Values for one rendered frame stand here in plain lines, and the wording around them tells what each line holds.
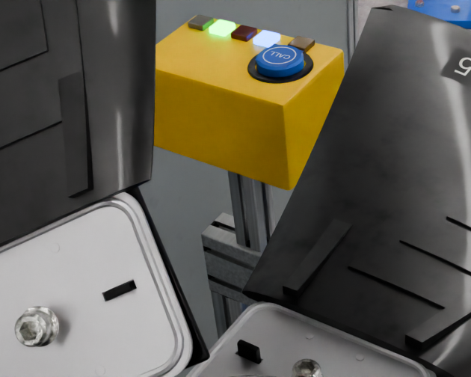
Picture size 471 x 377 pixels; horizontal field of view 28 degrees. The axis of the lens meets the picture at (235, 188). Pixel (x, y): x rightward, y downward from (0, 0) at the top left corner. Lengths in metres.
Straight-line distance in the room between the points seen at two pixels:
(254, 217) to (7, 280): 0.59
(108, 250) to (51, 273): 0.02
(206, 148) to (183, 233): 0.78
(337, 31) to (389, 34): 1.35
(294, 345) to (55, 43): 0.16
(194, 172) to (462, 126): 1.10
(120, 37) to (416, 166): 0.20
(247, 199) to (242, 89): 0.15
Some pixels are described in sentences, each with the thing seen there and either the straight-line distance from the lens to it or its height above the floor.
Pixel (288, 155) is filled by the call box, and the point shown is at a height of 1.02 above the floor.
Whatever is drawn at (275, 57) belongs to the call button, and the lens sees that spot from 0.79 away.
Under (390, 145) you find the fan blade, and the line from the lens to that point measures 0.48.
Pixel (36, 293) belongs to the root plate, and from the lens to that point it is 0.33.
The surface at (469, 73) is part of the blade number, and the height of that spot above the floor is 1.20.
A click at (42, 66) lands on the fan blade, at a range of 0.33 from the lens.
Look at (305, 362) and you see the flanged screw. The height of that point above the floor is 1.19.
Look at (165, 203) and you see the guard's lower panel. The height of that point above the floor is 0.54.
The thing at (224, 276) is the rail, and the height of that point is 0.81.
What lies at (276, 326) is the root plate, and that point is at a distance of 0.41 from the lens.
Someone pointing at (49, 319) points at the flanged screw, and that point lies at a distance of 0.31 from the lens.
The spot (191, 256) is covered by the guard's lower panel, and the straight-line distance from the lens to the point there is 1.65.
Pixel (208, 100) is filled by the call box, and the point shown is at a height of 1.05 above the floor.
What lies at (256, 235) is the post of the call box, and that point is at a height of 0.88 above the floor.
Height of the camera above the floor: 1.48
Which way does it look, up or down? 38 degrees down
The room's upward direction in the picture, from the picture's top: 7 degrees counter-clockwise
